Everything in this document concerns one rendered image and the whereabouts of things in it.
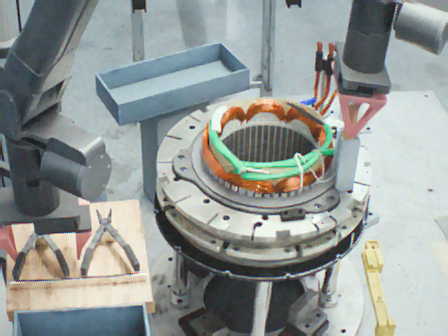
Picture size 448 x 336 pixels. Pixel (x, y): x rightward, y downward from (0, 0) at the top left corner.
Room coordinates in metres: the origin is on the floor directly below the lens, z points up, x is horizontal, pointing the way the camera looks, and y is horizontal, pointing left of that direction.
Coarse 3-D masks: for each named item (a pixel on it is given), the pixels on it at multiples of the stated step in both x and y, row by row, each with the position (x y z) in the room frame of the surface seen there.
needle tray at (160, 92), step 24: (192, 48) 1.27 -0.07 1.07; (216, 48) 1.29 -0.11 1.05; (120, 72) 1.21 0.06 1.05; (144, 72) 1.23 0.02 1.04; (168, 72) 1.25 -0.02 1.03; (192, 72) 1.25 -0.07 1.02; (216, 72) 1.25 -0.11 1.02; (240, 72) 1.19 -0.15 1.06; (120, 96) 1.18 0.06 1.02; (144, 96) 1.12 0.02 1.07; (168, 96) 1.14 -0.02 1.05; (192, 96) 1.15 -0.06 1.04; (216, 96) 1.17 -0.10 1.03; (120, 120) 1.10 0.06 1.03; (144, 120) 1.20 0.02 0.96; (168, 120) 1.15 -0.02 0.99; (144, 144) 1.20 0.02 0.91; (144, 168) 1.21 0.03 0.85; (144, 192) 1.21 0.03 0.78
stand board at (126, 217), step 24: (96, 216) 0.83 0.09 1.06; (120, 216) 0.83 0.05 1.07; (24, 240) 0.78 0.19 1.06; (72, 240) 0.78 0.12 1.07; (144, 240) 0.78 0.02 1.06; (48, 264) 0.74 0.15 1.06; (72, 264) 0.74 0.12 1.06; (96, 264) 0.74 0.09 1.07; (120, 264) 0.74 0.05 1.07; (144, 264) 0.74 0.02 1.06; (48, 288) 0.69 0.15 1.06; (72, 288) 0.69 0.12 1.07; (96, 288) 0.69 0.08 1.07; (120, 288) 0.69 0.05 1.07; (144, 288) 0.69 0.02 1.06
